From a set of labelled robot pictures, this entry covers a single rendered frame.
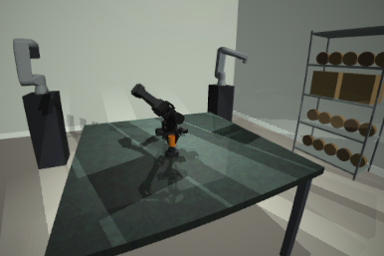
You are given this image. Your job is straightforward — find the orange knob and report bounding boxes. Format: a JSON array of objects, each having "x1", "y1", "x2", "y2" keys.
[{"x1": 168, "y1": 135, "x2": 175, "y2": 147}]

